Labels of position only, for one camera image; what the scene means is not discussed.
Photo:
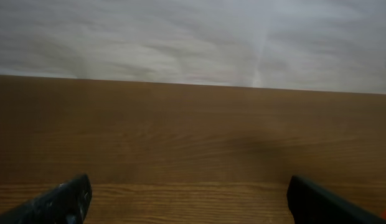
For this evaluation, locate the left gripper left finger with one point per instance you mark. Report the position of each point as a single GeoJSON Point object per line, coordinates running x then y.
{"type": "Point", "coordinates": [56, 205]}

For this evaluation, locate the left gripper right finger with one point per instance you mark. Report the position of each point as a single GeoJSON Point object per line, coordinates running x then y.
{"type": "Point", "coordinates": [317, 205]}

